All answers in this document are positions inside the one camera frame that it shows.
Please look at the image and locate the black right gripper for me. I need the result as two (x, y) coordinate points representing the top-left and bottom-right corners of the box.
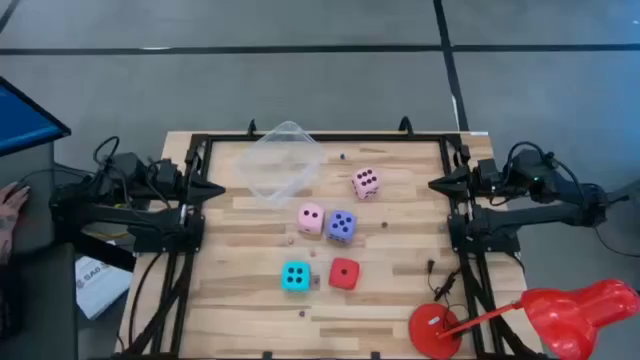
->
(428, 158), (509, 201)

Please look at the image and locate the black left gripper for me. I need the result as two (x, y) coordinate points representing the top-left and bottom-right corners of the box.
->
(149, 159), (226, 204)

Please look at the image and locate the clear plastic container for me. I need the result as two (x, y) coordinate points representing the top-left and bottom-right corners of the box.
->
(234, 120), (325, 209)

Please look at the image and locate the large pink foam die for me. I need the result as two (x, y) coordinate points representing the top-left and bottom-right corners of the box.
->
(297, 202), (326, 236)
(351, 167), (380, 201)

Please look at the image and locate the large purple foam die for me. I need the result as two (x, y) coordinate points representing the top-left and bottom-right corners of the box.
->
(326, 209), (358, 245)

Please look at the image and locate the large teal foam die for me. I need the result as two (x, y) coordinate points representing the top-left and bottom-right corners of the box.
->
(280, 260), (312, 293)

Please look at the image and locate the person's forearm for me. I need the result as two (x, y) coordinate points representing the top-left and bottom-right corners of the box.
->
(0, 214), (16, 266)

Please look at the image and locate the large red foam die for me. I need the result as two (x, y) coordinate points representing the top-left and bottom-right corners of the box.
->
(328, 257), (361, 291)

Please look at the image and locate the white printed booklet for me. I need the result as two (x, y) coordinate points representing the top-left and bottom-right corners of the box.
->
(74, 254), (135, 321)

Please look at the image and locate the grey side desk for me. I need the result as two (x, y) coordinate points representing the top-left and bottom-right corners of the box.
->
(0, 141), (79, 360)

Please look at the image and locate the red desk lamp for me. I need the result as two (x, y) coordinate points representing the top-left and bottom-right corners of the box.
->
(408, 278), (640, 360)

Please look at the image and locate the person's hand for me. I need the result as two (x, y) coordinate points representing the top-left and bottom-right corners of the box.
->
(0, 182), (30, 221)

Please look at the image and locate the computer monitor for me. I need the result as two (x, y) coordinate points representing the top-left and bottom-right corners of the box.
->
(0, 74), (72, 159)

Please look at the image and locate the black lamp cable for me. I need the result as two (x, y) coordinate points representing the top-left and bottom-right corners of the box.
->
(426, 258), (471, 326)

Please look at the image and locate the black metal table frame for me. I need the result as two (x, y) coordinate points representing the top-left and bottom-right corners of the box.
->
(117, 130), (551, 360)

